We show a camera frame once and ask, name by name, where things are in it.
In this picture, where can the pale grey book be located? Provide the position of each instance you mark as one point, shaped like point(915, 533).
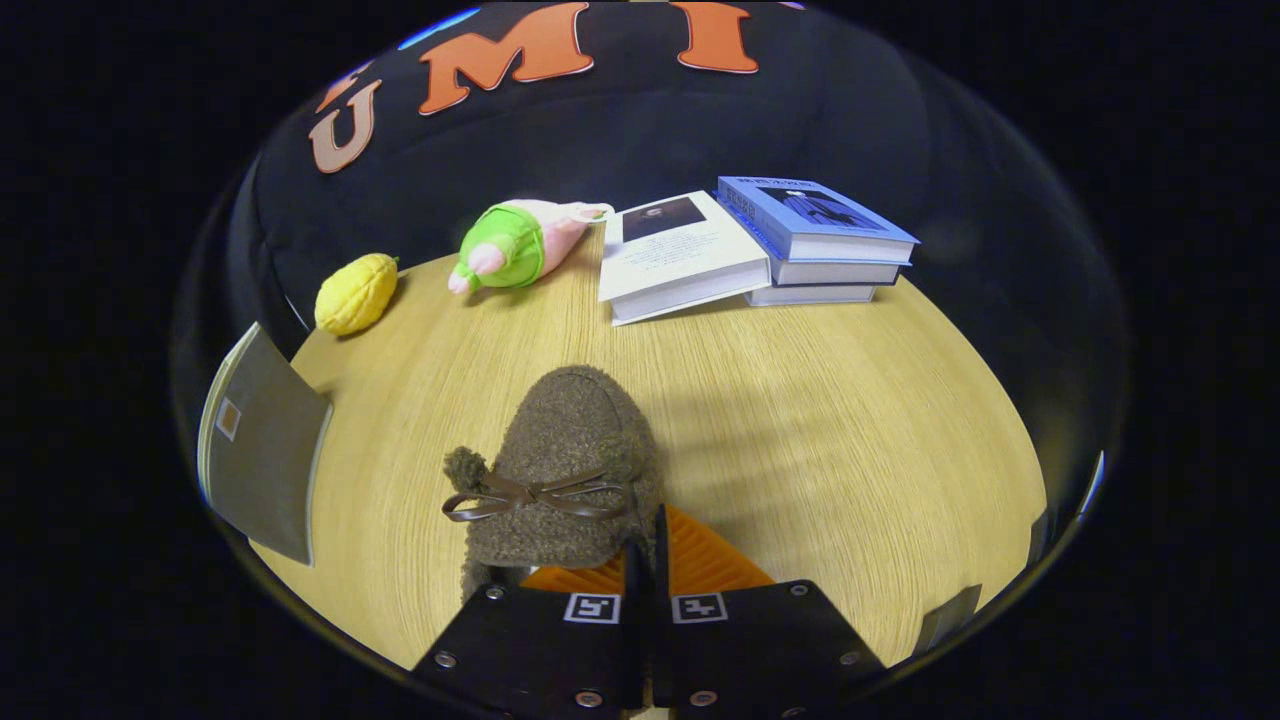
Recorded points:
point(810, 295)

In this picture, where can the blue-edged book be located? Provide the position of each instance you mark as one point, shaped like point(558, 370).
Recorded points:
point(835, 273)

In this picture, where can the brown fuzzy shoe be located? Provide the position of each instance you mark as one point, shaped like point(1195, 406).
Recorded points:
point(570, 440)

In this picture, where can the grey fabric storage box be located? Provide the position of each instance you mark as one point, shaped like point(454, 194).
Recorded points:
point(265, 450)

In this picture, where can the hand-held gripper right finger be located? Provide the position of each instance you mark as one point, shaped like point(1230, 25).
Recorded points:
point(661, 565)

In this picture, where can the white portrait cover book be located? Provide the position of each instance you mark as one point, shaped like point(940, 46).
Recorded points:
point(680, 260)

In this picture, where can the blue portrait cover book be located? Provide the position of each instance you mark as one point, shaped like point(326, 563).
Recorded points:
point(800, 215)

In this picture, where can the black backdrop cloth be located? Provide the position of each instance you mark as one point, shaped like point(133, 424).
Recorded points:
point(650, 130)

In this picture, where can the green and pink plush toy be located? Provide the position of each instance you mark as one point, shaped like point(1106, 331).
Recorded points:
point(510, 245)

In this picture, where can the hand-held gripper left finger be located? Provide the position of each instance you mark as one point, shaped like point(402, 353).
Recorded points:
point(530, 645)

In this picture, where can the yellow plush bun toy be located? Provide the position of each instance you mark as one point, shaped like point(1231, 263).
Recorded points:
point(355, 295)

